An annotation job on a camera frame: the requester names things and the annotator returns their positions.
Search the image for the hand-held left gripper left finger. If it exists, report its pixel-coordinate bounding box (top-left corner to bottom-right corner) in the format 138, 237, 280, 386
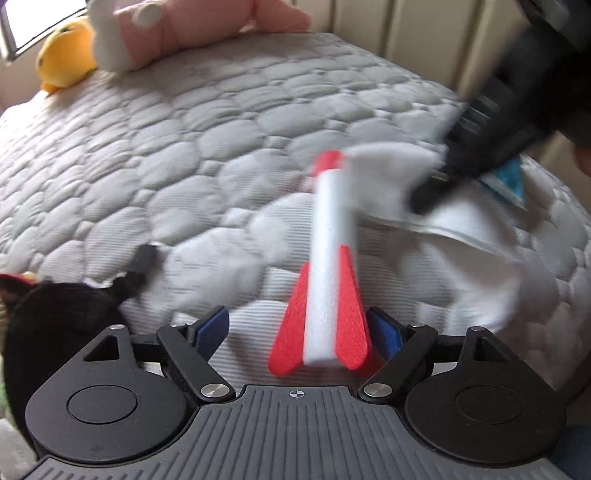
83, 307, 236, 402

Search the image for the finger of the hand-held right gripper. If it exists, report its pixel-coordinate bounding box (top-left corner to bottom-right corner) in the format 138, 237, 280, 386
409, 159, 481, 215

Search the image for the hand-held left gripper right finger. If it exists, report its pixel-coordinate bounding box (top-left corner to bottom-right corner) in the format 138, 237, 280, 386
360, 310, 509, 401

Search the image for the white tissue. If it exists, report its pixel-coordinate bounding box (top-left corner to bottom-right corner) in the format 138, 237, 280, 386
344, 142, 446, 217

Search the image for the white cloth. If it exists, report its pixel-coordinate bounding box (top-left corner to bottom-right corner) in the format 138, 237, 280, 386
365, 185, 525, 333

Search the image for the red and white foam rocket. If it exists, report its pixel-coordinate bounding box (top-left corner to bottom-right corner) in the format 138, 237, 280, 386
268, 151, 372, 376

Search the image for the blue and white cotton pack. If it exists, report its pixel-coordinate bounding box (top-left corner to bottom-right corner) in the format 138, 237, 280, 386
480, 156, 527, 210

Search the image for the beige wardrobe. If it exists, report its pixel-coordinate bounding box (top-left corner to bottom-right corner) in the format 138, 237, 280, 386
295, 0, 522, 97

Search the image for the black and blue knee pad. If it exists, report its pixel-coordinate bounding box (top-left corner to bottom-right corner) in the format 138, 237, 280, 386
4, 244, 160, 444

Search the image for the grey quilted mattress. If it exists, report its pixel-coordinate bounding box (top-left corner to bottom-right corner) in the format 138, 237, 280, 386
0, 30, 591, 416

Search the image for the pink and white plush toy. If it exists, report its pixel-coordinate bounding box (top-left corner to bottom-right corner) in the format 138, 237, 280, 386
90, 0, 312, 72

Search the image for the yellow plush toy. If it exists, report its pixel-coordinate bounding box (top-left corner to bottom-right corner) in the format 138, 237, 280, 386
36, 16, 99, 93

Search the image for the window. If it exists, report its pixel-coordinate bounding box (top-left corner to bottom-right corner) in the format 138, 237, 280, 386
0, 0, 88, 61

